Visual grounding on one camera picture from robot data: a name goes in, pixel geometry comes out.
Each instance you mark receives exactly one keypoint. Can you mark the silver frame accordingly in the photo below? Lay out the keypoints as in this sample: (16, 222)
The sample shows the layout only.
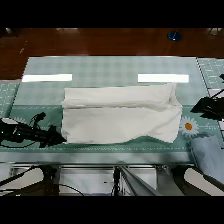
(140, 183)

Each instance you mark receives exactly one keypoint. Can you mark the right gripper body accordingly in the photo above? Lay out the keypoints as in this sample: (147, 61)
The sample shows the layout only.
(210, 108)

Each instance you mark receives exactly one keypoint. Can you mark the light blue garment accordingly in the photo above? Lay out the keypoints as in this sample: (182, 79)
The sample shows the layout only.
(210, 155)

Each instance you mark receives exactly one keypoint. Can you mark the white shirt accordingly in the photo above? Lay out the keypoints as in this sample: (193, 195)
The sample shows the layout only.
(123, 116)

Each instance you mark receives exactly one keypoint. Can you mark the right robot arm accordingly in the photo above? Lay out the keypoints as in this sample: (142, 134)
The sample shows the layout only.
(200, 180)

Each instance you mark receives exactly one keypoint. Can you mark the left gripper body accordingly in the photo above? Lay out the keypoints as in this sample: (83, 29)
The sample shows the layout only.
(51, 135)

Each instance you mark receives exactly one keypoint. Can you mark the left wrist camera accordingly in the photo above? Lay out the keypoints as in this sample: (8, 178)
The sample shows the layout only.
(40, 117)

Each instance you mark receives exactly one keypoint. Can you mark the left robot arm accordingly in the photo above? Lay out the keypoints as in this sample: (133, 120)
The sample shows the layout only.
(20, 131)

